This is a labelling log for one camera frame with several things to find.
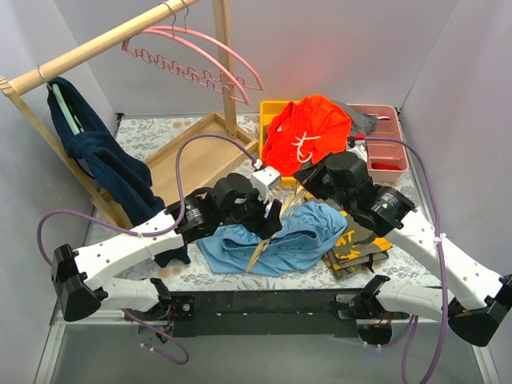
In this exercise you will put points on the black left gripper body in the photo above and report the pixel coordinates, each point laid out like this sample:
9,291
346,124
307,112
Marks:
263,218

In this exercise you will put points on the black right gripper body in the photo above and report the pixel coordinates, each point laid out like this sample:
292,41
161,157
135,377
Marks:
310,178

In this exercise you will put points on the yellow hanger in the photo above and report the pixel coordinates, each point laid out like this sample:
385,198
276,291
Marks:
287,210

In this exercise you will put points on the light blue shorts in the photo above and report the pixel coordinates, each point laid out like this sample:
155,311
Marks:
312,230

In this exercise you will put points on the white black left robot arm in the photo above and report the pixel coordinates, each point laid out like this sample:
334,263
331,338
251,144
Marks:
85,279

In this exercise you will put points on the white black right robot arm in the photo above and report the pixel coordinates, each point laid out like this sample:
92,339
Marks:
477,299

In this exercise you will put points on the orange shorts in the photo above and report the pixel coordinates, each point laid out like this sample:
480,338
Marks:
324,127

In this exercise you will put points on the grey shorts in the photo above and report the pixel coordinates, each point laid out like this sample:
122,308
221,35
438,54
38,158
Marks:
361,123

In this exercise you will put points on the camouflage shorts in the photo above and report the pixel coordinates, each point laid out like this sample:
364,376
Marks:
356,249

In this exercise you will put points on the navy blue shorts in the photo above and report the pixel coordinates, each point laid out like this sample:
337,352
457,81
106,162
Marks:
126,179

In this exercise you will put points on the light green hanger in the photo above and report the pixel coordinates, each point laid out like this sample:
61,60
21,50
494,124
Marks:
71,119

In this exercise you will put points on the rear pink hanger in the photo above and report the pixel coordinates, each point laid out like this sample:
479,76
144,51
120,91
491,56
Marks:
224,44

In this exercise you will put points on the pink hanger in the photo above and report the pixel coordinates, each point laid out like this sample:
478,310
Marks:
224,68
224,44

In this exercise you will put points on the front pink hanger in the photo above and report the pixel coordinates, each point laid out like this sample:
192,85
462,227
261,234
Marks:
224,68

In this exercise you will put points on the red item in tray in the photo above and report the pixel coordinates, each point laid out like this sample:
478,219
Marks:
385,166

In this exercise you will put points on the pink divided tray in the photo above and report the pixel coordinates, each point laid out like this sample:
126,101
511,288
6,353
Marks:
384,151

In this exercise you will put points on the wooden clothes rack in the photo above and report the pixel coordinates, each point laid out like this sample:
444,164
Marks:
205,152

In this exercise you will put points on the yellow plastic tray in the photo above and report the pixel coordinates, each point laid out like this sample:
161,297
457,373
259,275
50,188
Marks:
268,110

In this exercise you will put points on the floral table mat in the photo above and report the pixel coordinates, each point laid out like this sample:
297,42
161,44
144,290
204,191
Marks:
142,137

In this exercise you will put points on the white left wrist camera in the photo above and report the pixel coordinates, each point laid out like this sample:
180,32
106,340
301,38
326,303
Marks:
264,179

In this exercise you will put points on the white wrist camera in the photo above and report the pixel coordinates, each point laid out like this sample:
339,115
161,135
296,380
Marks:
357,145
264,179

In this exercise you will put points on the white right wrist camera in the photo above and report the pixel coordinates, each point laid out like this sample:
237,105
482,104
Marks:
357,145

